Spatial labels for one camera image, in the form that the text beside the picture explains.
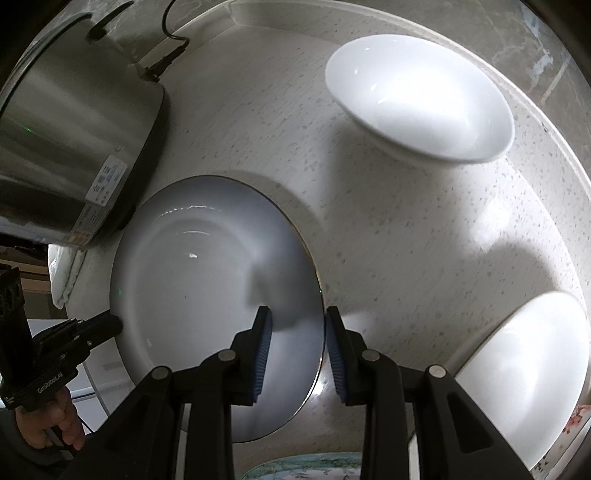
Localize white bowl red pattern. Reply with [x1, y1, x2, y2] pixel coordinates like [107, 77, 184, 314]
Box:
[456, 291, 590, 470]

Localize large dark-rimmed white bowl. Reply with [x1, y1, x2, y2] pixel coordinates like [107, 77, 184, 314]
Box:
[109, 175, 325, 442]

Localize large teal floral plate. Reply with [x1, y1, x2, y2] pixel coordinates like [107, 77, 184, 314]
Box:
[242, 452, 362, 480]

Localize small white bowl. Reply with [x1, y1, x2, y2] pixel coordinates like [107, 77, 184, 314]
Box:
[325, 34, 515, 167]

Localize person's left hand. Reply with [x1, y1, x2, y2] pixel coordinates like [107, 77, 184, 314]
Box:
[15, 387, 86, 451]

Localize white cloth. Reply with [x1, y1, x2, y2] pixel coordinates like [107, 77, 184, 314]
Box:
[47, 244, 86, 309]

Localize stainless steel rice cooker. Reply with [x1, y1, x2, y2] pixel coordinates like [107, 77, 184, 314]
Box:
[1, 2, 164, 248]

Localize black power cable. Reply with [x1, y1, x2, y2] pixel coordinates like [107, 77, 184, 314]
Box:
[87, 0, 191, 84]

